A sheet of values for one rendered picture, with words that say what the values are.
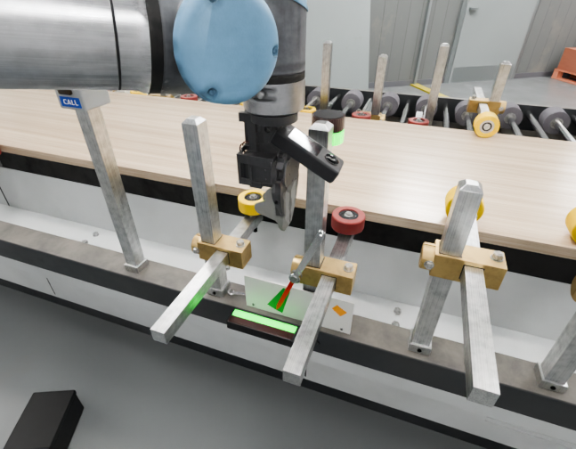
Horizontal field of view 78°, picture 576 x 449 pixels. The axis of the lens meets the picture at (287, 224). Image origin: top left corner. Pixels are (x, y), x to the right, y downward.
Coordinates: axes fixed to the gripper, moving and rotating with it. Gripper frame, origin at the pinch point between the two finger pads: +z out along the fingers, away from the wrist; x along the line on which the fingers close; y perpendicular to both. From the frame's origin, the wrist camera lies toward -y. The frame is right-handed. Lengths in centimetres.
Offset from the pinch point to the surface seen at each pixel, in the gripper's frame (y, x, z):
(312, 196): -2.8, -6.1, -3.0
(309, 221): -2.3, -6.1, 2.6
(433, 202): -26.2, -36.8, 10.8
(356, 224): -9.7, -20.0, 10.7
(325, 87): 23, -115, 4
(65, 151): 89, -30, 11
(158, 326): 18.1, 17.4, 15.1
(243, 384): 28, -23, 101
